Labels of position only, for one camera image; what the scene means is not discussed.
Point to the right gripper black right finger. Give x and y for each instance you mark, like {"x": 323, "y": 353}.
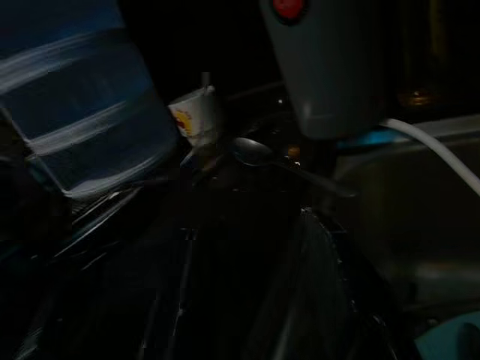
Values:
{"x": 318, "y": 300}

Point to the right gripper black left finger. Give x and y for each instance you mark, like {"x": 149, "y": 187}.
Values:
{"x": 161, "y": 300}

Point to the stainless steel sink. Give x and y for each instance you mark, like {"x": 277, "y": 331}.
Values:
{"x": 431, "y": 225}

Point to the light blue plate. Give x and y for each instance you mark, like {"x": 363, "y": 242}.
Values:
{"x": 450, "y": 337}

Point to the steel spoon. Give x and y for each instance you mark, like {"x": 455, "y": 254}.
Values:
{"x": 255, "y": 152}

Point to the white printed paper cup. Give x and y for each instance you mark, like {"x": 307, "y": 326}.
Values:
{"x": 195, "y": 120}

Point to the translucent ribbed plastic container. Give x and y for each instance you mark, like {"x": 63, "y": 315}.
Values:
{"x": 82, "y": 105}

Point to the grey pitcher with red logo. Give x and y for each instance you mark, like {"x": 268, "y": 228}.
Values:
{"x": 330, "y": 67}

